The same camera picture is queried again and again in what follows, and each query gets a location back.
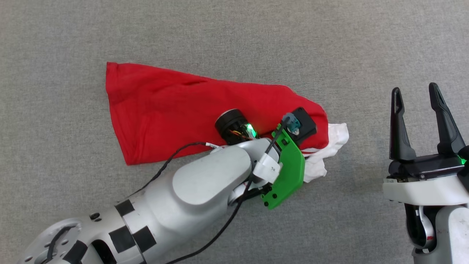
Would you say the red Bulls 23 basketball jersey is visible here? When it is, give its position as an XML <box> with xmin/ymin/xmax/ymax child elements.
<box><xmin>106</xmin><ymin>62</ymin><xmax>350</xmax><ymax>183</ymax></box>

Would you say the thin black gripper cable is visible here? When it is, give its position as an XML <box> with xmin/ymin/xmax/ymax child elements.
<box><xmin>126</xmin><ymin>142</ymin><xmax>225</xmax><ymax>198</ymax></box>

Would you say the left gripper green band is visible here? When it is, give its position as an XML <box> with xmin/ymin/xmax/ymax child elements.
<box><xmin>215</xmin><ymin>109</ymin><xmax>305</xmax><ymax>210</ymax></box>

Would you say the black cable with teal plug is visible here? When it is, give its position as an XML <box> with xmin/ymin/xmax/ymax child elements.
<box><xmin>165</xmin><ymin>113</ymin><xmax>302</xmax><ymax>264</ymax></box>

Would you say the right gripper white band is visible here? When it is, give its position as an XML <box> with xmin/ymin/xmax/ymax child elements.
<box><xmin>383</xmin><ymin>83</ymin><xmax>469</xmax><ymax>206</ymax></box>

